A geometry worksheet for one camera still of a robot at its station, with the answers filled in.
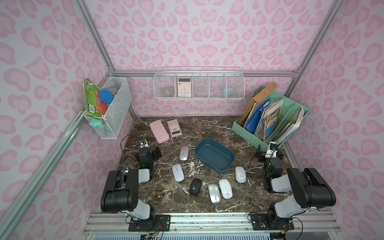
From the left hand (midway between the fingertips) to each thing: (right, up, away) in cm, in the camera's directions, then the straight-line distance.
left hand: (148, 146), depth 94 cm
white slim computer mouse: (+20, -15, -6) cm, 25 cm away
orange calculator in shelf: (+23, +38, +1) cm, 44 cm away
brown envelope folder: (+64, +28, -10) cm, 71 cm away
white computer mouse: (+47, -21, -12) cm, 53 cm away
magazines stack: (+75, +16, -3) cm, 77 cm away
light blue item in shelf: (+53, +37, +6) cm, 64 cm away
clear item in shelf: (+12, +33, -1) cm, 36 cm away
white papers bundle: (+83, +13, -13) cm, 85 cm away
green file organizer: (+89, +22, +2) cm, 92 cm away
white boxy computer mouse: (+22, -4, +4) cm, 23 cm away
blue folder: (+66, +15, +2) cm, 67 cm away
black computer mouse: (+30, -21, -11) cm, 38 cm away
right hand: (+72, +2, -6) cm, 73 cm away
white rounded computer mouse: (+56, -15, -7) cm, 59 cm away
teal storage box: (+42, -6, +4) cm, 43 cm away
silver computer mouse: (+40, -23, -14) cm, 49 cm away
